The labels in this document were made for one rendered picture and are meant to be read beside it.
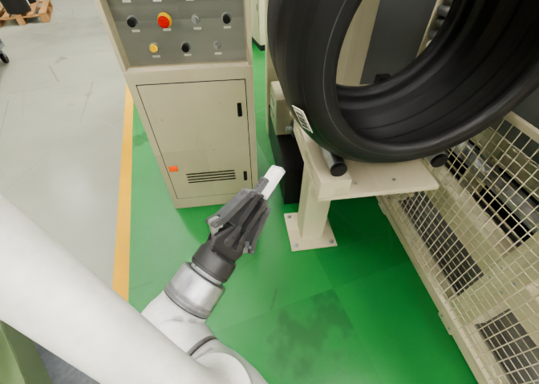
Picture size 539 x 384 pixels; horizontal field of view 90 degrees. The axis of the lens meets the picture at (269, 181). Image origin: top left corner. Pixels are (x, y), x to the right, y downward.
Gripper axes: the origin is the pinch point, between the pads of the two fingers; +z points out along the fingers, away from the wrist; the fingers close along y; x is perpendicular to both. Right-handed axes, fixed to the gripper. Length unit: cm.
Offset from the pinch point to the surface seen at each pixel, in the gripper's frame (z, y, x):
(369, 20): 61, 5, -9
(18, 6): 111, -111, -627
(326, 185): 12.9, 21.1, -3.2
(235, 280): -27, 79, -63
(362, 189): 19.6, 31.1, 1.2
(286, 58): 18.5, -14.0, 0.0
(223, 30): 55, -7, -67
